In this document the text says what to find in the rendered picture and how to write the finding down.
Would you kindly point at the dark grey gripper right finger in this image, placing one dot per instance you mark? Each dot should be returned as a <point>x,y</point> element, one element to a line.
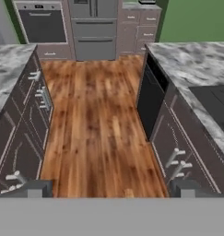
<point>181,186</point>

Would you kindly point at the dark sink basin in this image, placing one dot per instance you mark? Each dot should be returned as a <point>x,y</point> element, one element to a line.
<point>213,104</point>

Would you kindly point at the grey steel fridge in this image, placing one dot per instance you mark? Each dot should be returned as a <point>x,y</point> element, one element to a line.
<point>93,30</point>

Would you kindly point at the black dishwasher door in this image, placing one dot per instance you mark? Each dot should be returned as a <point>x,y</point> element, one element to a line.
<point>150,98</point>

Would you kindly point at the grey drawer cabinet run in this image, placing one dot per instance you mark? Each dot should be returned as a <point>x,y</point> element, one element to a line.
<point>141,29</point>

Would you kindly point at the grey drawer under oven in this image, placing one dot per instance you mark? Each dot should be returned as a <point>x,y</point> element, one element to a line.
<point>53,51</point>

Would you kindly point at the dark brown drawer front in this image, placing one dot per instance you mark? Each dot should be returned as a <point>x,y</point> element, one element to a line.
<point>29,76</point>

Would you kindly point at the grey built-in oven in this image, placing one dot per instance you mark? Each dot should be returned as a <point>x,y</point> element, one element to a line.
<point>42,23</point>

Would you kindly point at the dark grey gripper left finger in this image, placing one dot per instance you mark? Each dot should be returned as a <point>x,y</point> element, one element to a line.
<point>39,186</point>

